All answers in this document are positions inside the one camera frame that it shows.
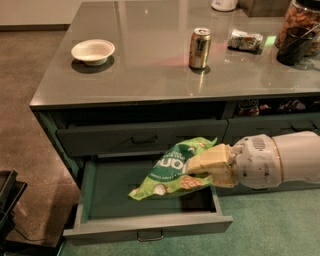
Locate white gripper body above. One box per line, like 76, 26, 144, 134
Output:
231, 134, 282, 189

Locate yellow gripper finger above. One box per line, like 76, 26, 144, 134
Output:
185, 144, 233, 175
211, 172, 238, 188

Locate green rice chip bag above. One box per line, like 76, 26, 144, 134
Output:
129, 137, 217, 201

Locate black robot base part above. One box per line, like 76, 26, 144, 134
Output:
0, 170, 27, 243

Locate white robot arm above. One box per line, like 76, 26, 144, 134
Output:
183, 131, 320, 190

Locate top right drawer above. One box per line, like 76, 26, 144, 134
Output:
223, 112, 320, 145

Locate snack bags in right drawer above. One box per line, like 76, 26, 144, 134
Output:
236, 96, 320, 116

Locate top left drawer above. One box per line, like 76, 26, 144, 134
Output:
57, 119, 227, 157

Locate dark green drawer cabinet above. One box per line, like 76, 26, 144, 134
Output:
29, 0, 320, 243

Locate open middle left drawer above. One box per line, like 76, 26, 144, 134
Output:
64, 156, 233, 243

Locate gold soda can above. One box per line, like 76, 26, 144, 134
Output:
189, 27, 212, 69

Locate small white snack packet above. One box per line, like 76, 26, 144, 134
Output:
228, 29, 263, 51

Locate black cup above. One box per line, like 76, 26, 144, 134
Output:
276, 27, 316, 66

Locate white container at back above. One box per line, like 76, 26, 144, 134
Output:
211, 0, 238, 12

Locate glass jar of snacks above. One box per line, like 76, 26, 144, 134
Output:
275, 0, 320, 57

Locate white paper bowl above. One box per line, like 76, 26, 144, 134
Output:
71, 39, 115, 66

